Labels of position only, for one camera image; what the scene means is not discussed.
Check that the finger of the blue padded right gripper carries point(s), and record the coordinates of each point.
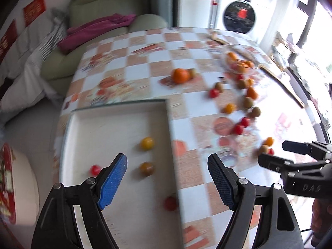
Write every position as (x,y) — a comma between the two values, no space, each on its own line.
(313,149)
(286,168)

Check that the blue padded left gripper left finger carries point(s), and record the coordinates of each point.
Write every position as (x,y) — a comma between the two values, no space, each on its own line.
(109,180)

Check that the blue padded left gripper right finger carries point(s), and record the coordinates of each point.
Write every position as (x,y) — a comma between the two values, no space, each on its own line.
(225,180)

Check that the yellow tomato cluster top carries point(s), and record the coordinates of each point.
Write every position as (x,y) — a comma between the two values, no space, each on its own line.
(268,141)

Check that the dark yellow-green tomato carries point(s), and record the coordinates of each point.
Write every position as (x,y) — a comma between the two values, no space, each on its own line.
(147,169)

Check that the red cherry tomato pair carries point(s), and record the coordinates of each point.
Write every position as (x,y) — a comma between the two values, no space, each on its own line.
(245,122)
(238,129)

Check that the yellow cherry tomato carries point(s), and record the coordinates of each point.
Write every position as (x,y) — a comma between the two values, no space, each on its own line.
(147,143)
(229,108)

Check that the brown longan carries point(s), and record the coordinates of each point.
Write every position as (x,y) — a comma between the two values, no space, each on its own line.
(219,86)
(192,73)
(264,149)
(242,84)

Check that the bare right hand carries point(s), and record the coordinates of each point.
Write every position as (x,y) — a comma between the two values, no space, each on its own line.
(319,211)

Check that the white tray with green rim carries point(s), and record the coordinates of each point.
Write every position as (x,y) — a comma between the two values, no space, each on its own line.
(133,140)

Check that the brown longan mid lower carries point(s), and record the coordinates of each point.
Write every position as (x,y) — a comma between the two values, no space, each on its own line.
(255,112)

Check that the brown longan mid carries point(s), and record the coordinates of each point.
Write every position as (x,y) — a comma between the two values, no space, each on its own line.
(248,103)
(255,112)

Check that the brown longan mid upper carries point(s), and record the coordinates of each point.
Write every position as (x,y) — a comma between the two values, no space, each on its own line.
(248,103)

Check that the orange mandarin near bowl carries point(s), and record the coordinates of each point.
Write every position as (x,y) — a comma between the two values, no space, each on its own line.
(251,93)

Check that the small orange fruit near bowl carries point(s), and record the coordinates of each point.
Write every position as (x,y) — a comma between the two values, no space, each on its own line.
(250,82)

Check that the small red tomato near bowl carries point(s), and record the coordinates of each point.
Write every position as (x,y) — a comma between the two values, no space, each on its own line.
(240,77)

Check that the orange in bowl front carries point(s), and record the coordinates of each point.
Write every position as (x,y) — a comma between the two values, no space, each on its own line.
(242,67)

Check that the orange in bowl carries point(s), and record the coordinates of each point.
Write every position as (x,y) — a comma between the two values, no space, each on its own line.
(242,67)
(232,56)

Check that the glass fruit bowl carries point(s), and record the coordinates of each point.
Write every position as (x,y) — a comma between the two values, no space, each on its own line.
(243,55)

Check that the orange in bowl top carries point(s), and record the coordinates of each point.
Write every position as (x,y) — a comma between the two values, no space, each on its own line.
(232,56)

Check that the brown longan beside mandarin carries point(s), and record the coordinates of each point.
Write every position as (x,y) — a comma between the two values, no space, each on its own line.
(192,73)

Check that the large orange mandarin far left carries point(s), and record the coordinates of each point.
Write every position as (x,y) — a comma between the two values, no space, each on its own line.
(180,76)

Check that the white striped blanket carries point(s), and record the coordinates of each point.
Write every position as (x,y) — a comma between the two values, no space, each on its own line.
(23,62)

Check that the magenta cloth on sofa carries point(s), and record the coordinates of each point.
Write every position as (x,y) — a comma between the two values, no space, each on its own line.
(77,36)

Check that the washing machine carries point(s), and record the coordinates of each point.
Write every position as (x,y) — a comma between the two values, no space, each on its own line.
(241,16)

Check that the green sofa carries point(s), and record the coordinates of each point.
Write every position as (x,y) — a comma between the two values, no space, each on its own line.
(59,68)

